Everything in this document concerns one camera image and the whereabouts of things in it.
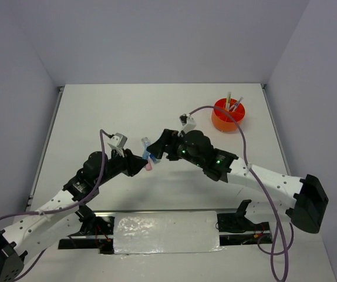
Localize small pink highlighter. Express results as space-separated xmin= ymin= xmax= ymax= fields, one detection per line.
xmin=145 ymin=160 xmax=152 ymax=171

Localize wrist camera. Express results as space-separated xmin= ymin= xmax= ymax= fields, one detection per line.
xmin=178 ymin=114 xmax=197 ymax=136
xmin=107 ymin=133 xmax=127 ymax=156

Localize small blue highlighter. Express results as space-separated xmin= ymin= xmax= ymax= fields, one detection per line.
xmin=142 ymin=145 xmax=150 ymax=160

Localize reflective silver base plate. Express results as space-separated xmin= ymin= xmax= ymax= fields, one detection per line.
xmin=113 ymin=211 xmax=222 ymax=254

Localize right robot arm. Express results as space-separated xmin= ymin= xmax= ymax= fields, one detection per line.
xmin=147 ymin=129 xmax=329 ymax=234

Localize yellow gel pen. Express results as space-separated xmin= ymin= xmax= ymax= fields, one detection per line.
xmin=225 ymin=92 xmax=231 ymax=111

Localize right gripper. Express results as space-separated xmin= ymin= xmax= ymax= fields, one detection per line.
xmin=147 ymin=128 xmax=204 ymax=167

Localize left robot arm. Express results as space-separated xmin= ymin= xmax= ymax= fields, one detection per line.
xmin=0 ymin=149 xmax=147 ymax=281

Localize orange round divided container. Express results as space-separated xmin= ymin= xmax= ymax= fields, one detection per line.
xmin=211 ymin=98 xmax=245 ymax=133

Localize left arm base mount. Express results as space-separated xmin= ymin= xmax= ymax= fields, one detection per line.
xmin=58 ymin=206 xmax=115 ymax=255

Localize grey pink pen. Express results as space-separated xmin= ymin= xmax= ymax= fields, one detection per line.
xmin=229 ymin=101 xmax=237 ymax=112

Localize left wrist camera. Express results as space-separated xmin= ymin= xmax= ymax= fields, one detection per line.
xmin=107 ymin=133 xmax=127 ymax=156

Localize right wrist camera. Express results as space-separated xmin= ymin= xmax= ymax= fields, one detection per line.
xmin=178 ymin=114 xmax=197 ymax=136

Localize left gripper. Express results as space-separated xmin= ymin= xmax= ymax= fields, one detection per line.
xmin=96 ymin=146 xmax=148 ymax=186

